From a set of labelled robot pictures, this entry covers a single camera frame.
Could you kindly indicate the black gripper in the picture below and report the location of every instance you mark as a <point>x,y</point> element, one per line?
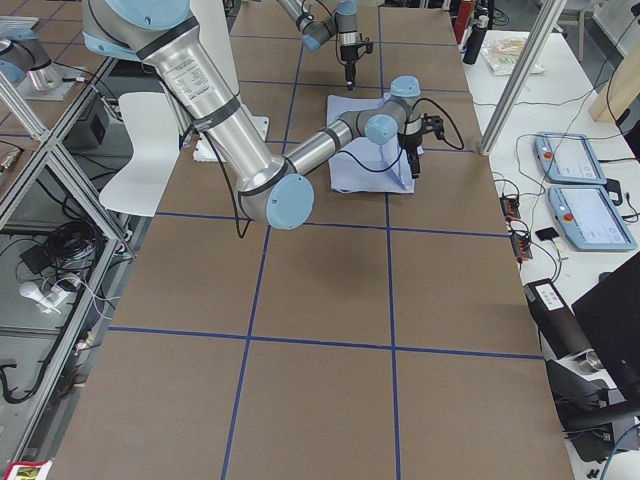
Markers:
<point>346,53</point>
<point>411,145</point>

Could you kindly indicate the light blue striped shirt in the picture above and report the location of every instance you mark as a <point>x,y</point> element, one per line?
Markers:
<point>367,167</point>

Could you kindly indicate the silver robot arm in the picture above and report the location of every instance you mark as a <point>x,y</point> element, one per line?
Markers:
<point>340,24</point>
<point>187,43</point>

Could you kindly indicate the black water bottle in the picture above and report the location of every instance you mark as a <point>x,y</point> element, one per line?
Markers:
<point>475,39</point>

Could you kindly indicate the blue teach pendant far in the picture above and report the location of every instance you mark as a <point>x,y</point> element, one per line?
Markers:
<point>567,158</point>

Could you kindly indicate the blue teach pendant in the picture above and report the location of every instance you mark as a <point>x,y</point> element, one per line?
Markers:
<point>567,158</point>
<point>588,218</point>

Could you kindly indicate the blue teach pendant near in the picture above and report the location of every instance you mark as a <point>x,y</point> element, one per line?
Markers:
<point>588,218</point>

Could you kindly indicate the white plastic chair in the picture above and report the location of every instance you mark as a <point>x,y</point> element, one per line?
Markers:
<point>139,186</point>

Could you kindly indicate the black labelled box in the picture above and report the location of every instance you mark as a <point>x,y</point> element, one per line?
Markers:
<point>555,319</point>

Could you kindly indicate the black monitor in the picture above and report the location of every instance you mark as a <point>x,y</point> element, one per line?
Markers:
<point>609,316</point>

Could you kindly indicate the grey aluminium frame post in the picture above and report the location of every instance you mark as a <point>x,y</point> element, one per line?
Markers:
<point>534,44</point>

